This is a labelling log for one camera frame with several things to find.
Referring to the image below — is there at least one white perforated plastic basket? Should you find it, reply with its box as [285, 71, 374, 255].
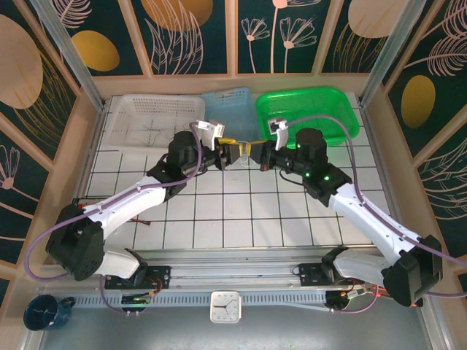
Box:
[109, 93, 206, 149]

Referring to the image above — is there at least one light blue plastic basket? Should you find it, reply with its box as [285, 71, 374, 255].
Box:
[200, 87, 264, 147]

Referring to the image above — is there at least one green plastic basket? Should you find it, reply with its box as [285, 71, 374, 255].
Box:
[254, 85, 361, 149]

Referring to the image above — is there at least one white square analog clock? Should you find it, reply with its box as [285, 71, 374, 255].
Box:
[209, 290, 242, 324]

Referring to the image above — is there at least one dark blue mug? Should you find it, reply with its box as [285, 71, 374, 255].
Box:
[23, 294, 77, 332]

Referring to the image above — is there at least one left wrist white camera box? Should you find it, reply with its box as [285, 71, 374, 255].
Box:
[192, 119, 226, 150]

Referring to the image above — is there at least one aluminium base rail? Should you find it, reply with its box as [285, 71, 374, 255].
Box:
[36, 249, 428, 292]

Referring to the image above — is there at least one aluminium frame post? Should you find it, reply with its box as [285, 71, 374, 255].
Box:
[356, 0, 428, 107]
[28, 0, 107, 110]

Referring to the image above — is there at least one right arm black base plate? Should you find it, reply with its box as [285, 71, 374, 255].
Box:
[298, 262, 366, 289]

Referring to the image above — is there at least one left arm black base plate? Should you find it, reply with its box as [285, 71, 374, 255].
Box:
[104, 265, 172, 291]

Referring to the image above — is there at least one grey slotted cable duct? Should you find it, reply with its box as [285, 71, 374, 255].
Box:
[71, 291, 329, 309]

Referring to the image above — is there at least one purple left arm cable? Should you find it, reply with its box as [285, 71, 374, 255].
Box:
[25, 123, 204, 314]

